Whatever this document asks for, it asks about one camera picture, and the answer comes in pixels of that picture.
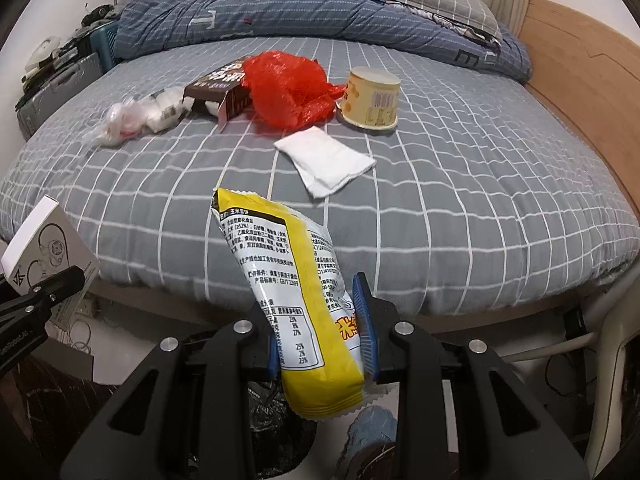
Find white chair frame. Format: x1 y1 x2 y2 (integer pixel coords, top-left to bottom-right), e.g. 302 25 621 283
503 263 639 477

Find teal suitcase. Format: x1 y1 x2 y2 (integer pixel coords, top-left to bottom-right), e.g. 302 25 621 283
89 21 118 74

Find blue striped duvet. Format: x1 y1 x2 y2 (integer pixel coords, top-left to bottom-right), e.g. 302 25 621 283
115 0 533 82

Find white drawstring pouch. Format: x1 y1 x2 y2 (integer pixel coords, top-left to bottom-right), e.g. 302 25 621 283
140 87 193 134

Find white tissue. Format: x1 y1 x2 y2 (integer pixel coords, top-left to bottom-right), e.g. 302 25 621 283
274 126 375 200

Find yellow snack wrapper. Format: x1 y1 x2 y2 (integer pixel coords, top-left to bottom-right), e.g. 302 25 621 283
212 188 390 420

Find grey suitcase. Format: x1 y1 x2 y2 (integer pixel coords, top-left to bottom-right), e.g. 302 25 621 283
16 53 103 141

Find yellow instant noodle cup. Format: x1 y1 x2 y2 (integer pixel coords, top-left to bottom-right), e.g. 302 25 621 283
338 66 401 132

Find white helmet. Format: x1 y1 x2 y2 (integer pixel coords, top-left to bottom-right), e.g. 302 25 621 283
25 36 61 72

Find wooden headboard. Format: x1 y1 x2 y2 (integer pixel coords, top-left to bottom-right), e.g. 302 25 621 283
520 0 640 209

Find clear plastic bag red print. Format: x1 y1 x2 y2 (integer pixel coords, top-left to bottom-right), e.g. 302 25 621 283
82 99 146 148

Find white small carton box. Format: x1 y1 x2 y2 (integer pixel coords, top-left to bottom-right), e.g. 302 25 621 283
1 195 99 330

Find black trash bin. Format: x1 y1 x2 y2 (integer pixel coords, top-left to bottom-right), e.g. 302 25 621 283
188 378 321 480

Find brown cookie box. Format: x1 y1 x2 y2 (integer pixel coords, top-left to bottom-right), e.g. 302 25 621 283
183 55 252 130

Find blue slipper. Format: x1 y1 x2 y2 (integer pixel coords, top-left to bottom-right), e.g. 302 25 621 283
341 405 397 479

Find grey checked bed sheet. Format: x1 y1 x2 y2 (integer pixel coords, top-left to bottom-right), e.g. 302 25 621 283
1 38 639 315

